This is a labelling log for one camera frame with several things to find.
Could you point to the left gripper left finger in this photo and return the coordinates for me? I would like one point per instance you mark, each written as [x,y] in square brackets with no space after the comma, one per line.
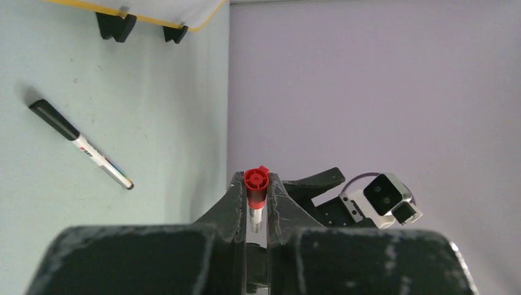
[204,257]

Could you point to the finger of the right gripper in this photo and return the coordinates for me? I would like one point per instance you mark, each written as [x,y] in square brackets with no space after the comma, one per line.
[302,191]

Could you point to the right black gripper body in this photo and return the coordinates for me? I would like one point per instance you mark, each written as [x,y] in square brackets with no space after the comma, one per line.
[341,212]

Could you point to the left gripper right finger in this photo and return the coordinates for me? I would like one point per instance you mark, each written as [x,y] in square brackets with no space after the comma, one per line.
[304,257]

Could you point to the red marker cap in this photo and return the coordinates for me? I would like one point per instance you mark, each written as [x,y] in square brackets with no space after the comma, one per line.
[256,181]

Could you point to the red marker pen body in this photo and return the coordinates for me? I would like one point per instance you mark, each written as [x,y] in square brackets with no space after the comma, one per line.
[255,218]

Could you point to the black whiteboard stand foot right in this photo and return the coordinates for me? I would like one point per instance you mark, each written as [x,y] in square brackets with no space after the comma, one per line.
[175,35]

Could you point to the yellow-framed whiteboard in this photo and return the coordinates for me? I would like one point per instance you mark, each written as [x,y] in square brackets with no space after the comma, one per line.
[195,14]

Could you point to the black capped marker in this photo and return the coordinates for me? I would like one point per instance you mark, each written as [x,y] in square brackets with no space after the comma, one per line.
[53,117]

